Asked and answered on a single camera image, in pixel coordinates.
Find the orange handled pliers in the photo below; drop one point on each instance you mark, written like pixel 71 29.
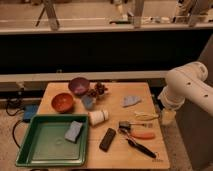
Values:
pixel 138 135

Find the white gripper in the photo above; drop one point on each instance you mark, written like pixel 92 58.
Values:
pixel 167 116

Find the purple grape bunch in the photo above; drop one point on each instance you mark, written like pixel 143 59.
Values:
pixel 98 90

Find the black handled tool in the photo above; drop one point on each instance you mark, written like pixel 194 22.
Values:
pixel 141 148

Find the red bowl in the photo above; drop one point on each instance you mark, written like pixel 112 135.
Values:
pixel 62 102

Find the light blue towel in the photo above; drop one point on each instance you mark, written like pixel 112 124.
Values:
pixel 130 100

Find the blue sponge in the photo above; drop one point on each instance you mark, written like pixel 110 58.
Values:
pixel 73 131

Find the green plastic tray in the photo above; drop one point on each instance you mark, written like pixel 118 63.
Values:
pixel 45 145

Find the blue cup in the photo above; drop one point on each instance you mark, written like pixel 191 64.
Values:
pixel 88 102

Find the blue box on floor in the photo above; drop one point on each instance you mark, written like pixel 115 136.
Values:
pixel 29 112

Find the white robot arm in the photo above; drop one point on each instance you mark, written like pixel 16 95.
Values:
pixel 186 82

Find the purple bowl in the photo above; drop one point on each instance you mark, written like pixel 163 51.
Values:
pixel 79 85

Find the yellow clip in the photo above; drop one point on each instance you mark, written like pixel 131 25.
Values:
pixel 143 116

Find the white paper cup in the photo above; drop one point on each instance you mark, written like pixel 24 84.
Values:
pixel 97 117

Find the black remote control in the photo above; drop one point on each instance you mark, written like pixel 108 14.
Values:
pixel 107 139

